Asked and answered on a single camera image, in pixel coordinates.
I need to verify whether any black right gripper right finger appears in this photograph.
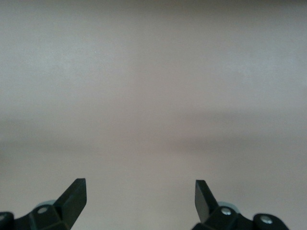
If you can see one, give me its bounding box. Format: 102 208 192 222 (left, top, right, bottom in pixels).
191 179 290 230

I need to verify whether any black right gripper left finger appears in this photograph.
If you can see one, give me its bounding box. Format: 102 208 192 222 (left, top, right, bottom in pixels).
0 178 87 230

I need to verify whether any brown table cloth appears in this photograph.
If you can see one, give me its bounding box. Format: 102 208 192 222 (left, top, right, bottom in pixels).
0 0 307 230

